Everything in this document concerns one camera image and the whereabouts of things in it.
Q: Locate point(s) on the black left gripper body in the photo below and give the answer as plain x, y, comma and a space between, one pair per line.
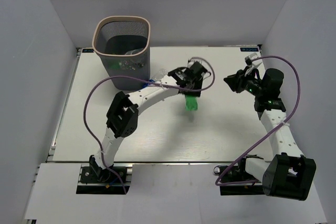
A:
197, 83

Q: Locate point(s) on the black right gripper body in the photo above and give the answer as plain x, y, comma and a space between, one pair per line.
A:
249, 83

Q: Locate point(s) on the green plastic bottle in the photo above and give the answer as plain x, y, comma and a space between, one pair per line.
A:
114, 66
191, 103

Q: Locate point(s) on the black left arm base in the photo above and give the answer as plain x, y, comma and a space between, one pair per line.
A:
109, 184

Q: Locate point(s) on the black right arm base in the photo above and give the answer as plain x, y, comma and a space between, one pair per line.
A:
244, 178

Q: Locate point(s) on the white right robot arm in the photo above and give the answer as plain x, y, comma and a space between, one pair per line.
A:
290, 174

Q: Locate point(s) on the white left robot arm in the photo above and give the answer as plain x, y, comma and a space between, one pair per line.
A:
125, 109

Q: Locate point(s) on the grey mesh waste bin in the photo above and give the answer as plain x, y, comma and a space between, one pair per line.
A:
124, 39

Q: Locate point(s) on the clear bottle blue label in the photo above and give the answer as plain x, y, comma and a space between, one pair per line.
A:
157, 77

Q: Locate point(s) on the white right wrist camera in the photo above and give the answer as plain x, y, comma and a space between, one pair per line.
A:
252, 61

